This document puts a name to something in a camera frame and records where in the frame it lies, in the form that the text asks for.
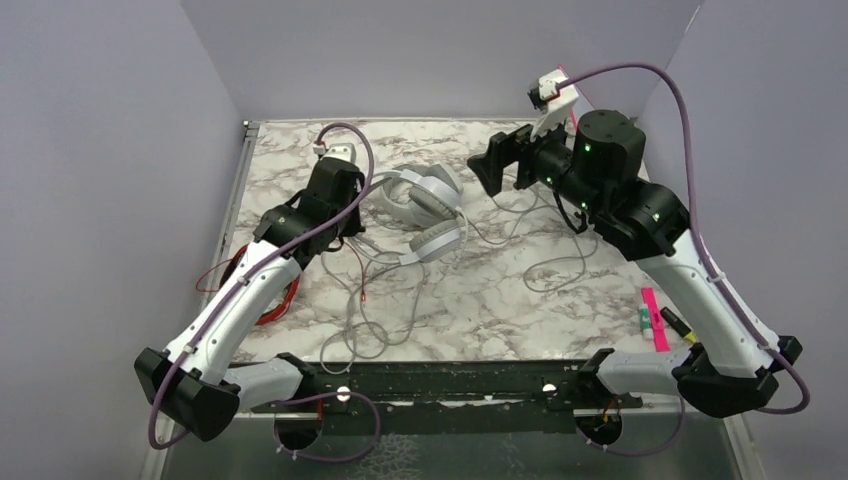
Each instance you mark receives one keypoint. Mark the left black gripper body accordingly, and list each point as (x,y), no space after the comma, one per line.
(349,224)

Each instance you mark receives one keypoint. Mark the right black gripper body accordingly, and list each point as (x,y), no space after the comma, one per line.
(547,160)

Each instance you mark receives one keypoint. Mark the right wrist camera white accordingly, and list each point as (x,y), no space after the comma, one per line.
(545,98)

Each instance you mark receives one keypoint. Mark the red headphones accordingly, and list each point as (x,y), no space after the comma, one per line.
(280,303)

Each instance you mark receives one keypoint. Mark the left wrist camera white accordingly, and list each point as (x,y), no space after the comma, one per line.
(343,151)

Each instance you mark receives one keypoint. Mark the pink highlighter marker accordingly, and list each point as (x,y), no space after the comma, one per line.
(660,340)

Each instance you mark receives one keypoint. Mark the white green marker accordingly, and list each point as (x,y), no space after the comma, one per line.
(645,322)

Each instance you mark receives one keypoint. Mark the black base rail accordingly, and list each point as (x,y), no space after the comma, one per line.
(429,398)

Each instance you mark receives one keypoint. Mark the black yellow marker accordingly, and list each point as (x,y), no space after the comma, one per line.
(678,325)

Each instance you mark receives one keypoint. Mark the pink-framed whiteboard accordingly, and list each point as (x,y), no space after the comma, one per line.
(571,98)

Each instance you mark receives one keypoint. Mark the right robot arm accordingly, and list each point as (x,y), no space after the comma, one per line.
(732,367)

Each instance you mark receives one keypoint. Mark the white gaming headset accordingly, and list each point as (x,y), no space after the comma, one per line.
(429,198)

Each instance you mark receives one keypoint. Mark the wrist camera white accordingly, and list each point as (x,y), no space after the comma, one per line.
(545,98)
(343,151)

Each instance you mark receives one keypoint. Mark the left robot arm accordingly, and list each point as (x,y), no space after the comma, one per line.
(191,380)

